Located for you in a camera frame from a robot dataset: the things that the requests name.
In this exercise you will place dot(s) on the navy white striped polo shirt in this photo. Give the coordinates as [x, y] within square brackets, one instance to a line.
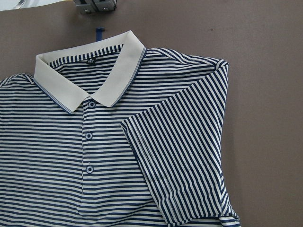
[112, 134]

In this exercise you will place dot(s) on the aluminium frame post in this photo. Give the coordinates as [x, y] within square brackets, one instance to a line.
[92, 6]

